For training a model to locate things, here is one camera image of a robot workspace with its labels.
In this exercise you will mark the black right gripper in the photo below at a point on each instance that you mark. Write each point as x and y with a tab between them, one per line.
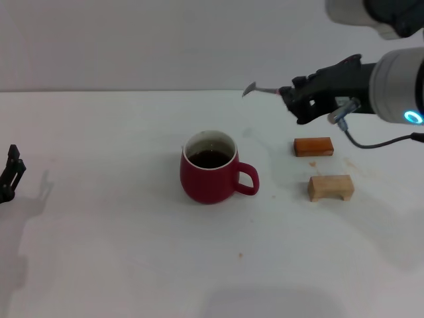
344	84

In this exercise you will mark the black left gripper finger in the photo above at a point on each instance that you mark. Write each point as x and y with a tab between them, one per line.
11	172

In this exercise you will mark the red ceramic coffee cup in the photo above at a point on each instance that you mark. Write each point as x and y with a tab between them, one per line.
205	185

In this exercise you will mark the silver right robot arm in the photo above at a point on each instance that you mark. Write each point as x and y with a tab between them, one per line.
397	86

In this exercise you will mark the dark orange wooden block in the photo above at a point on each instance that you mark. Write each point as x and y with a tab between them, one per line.
313	146

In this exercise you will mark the light wooden bridge block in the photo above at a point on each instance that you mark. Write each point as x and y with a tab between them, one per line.
328	185

